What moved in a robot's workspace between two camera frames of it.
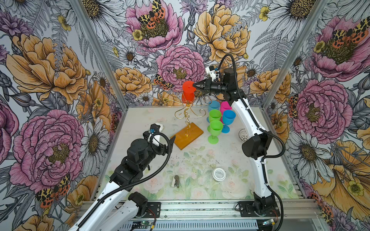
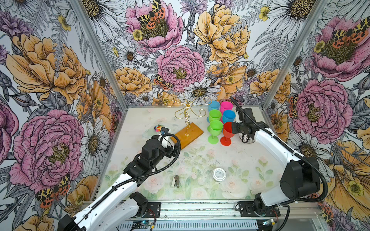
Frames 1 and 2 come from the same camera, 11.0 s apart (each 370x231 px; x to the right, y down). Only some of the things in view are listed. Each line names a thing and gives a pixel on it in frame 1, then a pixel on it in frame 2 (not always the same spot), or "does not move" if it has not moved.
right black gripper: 207,88 → 234,130
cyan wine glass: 229,117 does not move
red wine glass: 188,93 → 228,133
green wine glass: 214,114 does not move
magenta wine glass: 225,106 does not move
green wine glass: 216,128 does not move
